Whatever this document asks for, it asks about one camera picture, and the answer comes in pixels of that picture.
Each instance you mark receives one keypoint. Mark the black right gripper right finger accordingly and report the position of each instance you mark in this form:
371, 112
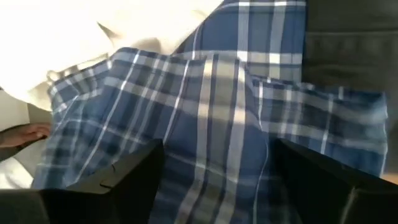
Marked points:
326, 199

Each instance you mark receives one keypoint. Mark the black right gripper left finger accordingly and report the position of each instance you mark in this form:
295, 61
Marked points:
130, 193

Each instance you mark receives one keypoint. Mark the blue plaid garment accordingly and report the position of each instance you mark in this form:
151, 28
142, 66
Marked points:
202, 109

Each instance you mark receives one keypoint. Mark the person's hand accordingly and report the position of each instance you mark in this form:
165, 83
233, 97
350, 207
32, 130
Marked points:
21, 134

